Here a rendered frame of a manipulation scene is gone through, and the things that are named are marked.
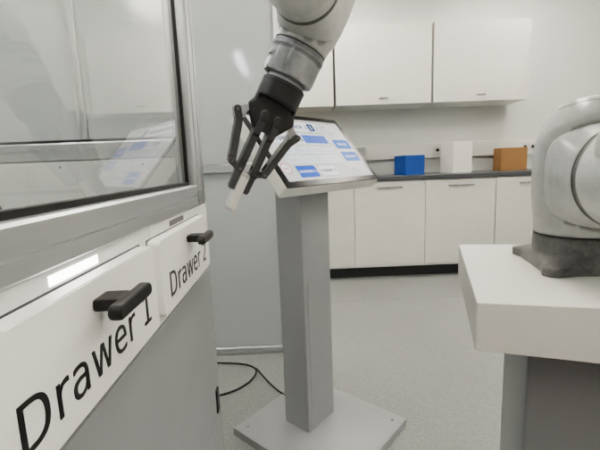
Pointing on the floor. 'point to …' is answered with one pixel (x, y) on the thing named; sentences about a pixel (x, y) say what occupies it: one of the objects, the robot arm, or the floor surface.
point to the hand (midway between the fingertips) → (237, 191)
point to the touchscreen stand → (312, 350)
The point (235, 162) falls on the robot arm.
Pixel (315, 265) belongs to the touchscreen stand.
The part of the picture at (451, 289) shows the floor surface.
